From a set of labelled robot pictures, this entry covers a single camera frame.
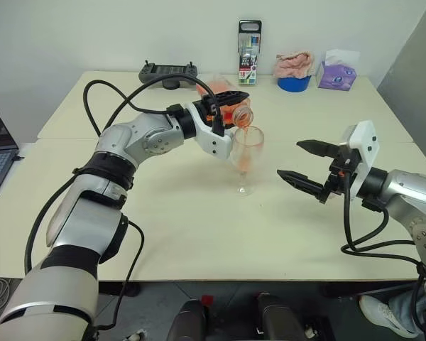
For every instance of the grey handheld remote controller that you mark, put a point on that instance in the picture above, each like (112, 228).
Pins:
(163, 69)

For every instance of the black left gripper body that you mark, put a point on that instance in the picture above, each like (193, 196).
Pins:
(204, 106)

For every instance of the marker pen pack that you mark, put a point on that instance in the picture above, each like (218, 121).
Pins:
(248, 71)

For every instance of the pink towel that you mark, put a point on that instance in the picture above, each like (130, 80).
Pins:
(293, 64)

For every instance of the small red tag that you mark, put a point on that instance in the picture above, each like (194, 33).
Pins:
(207, 300)

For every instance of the white tissue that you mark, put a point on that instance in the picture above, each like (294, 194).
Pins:
(341, 56)

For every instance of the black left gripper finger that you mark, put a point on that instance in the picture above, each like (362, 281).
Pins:
(232, 96)

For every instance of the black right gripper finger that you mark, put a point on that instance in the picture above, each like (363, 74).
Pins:
(301, 181)
(319, 148)

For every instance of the plastic bottle with orange liquid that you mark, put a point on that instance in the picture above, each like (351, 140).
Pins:
(243, 117)

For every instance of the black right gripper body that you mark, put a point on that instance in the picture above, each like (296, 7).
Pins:
(337, 177)

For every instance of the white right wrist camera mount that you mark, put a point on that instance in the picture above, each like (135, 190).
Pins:
(367, 156)

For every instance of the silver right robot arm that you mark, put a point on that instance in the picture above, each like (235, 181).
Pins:
(412, 192)

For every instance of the grey sneaker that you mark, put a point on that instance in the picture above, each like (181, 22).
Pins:
(383, 314)

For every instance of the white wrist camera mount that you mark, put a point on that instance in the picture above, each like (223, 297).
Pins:
(213, 142)
(367, 156)

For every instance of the clear wine glass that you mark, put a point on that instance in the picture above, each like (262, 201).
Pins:
(248, 142)

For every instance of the purple tissue box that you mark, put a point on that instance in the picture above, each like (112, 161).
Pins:
(335, 78)

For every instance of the grey partition panel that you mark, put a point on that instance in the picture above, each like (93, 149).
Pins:
(415, 71)

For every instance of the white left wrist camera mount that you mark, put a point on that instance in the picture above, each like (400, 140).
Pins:
(213, 142)

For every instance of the blue jeans leg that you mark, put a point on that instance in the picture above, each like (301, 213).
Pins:
(404, 305)

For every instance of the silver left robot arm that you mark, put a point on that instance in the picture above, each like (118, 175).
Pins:
(135, 138)

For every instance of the dark rounded shape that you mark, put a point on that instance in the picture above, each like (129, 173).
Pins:
(188, 323)
(277, 319)

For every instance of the blue bowl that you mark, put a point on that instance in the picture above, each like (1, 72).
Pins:
(293, 85)

